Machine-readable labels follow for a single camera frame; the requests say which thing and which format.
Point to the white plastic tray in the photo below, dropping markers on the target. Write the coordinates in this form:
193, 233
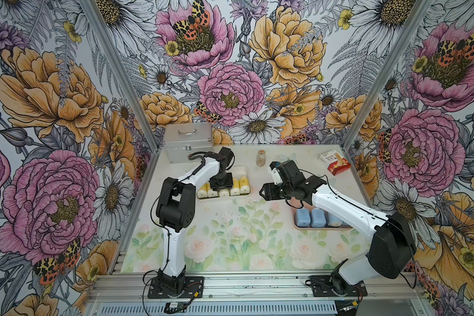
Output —
237, 172

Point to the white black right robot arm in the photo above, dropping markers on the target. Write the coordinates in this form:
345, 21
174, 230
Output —
392, 243

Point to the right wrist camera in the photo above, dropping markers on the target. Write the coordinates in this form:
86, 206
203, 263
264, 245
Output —
277, 171

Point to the yellow pencil sharpener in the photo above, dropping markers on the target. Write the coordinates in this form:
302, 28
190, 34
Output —
212, 193
235, 190
244, 185
224, 193
202, 193

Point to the silver metal case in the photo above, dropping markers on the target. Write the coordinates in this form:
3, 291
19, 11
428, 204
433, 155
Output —
181, 140

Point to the blue pencil sharpener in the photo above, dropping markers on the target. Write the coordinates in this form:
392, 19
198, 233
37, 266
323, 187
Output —
302, 218
318, 219
333, 221

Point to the pink plastic tray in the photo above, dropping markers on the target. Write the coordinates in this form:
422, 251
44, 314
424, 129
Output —
295, 204

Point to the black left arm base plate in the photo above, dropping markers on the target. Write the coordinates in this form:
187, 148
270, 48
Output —
183, 287

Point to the red white small box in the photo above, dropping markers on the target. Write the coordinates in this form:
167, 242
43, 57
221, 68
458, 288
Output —
335, 162

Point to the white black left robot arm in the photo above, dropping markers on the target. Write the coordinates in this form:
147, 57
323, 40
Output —
176, 207

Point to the aluminium rail frame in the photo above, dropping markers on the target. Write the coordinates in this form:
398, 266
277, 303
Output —
259, 293

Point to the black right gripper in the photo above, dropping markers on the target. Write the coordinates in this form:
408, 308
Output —
270, 193

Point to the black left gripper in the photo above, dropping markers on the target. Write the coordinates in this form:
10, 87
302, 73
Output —
228, 185

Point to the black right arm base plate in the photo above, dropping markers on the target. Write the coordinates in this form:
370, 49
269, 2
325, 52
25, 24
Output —
327, 286

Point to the small glass bottle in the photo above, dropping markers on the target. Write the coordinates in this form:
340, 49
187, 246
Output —
261, 158

